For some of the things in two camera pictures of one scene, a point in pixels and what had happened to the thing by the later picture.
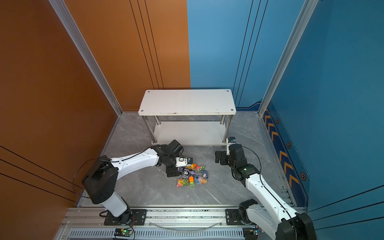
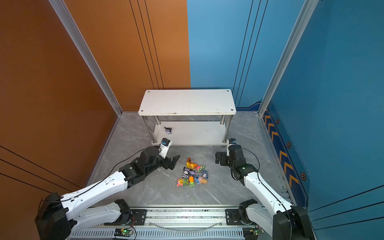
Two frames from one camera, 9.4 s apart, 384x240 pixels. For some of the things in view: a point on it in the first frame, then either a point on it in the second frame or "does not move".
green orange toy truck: [191, 181] does not move
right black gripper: [223, 155] does not move
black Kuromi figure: [185, 173] does not move
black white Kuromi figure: [180, 170] -> [168, 130]
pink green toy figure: [182, 182] does not move
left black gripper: [173, 172] -> [174, 162]
